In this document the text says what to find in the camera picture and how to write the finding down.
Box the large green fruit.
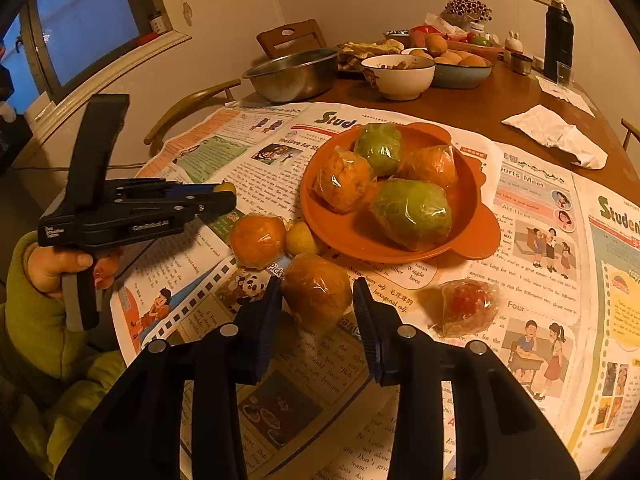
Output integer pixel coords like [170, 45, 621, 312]
[369, 177, 453, 252]

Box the newspaper with panda picture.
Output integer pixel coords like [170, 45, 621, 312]
[170, 255, 441, 480]

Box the person's green fleece clothing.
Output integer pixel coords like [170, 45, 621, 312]
[0, 350, 128, 480]

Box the orange plastic plate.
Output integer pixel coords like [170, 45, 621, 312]
[300, 122, 502, 264]

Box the curved wooden armchair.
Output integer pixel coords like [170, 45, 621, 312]
[620, 117, 640, 151]
[144, 79, 242, 158]

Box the person's left hand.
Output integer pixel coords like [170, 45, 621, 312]
[27, 247, 121, 297]

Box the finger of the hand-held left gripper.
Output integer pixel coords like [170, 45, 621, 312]
[120, 191, 237, 223]
[112, 179, 223, 200]

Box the small green fruit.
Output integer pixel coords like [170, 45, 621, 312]
[354, 124, 403, 177]

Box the black thermos bottle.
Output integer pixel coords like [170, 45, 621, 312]
[544, 2, 575, 81]

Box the white patterned bowl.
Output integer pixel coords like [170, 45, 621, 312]
[361, 54, 436, 101]

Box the crumpled white tissue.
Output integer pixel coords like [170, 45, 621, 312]
[501, 105, 608, 170]

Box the plate of fried food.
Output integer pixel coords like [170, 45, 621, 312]
[337, 40, 403, 72]

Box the newspaper with yellow note panel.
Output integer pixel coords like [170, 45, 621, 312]
[565, 175, 640, 461]

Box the window with white frame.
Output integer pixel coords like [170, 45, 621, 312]
[0, 0, 191, 126]

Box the dried flower bouquet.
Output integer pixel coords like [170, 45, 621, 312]
[444, 0, 493, 23]

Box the orange fruit tray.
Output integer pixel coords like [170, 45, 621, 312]
[447, 40, 506, 57]

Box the stainless steel bowl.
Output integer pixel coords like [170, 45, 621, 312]
[242, 48, 341, 105]

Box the white crumpled wrapper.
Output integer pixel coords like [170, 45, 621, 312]
[425, 12, 468, 36]

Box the newspaper with green panels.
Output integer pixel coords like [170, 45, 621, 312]
[107, 101, 503, 361]

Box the person's left forearm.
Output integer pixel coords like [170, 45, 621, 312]
[2, 232, 101, 381]

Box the dark box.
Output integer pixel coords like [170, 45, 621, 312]
[0, 110, 35, 173]

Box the small red fruit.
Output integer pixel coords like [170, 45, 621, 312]
[432, 279, 501, 337]

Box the wooden chair back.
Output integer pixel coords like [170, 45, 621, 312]
[256, 19, 328, 59]

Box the flat white paper sheet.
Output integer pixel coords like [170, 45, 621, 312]
[536, 76, 596, 117]

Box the orange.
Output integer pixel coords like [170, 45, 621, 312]
[312, 146, 376, 214]
[280, 252, 353, 335]
[230, 213, 287, 268]
[397, 144, 459, 196]

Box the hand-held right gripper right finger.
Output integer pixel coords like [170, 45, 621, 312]
[352, 277, 581, 480]

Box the blue enamel bowl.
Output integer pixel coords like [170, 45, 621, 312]
[425, 57, 494, 90]

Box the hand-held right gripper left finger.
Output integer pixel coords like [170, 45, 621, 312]
[55, 277, 284, 480]

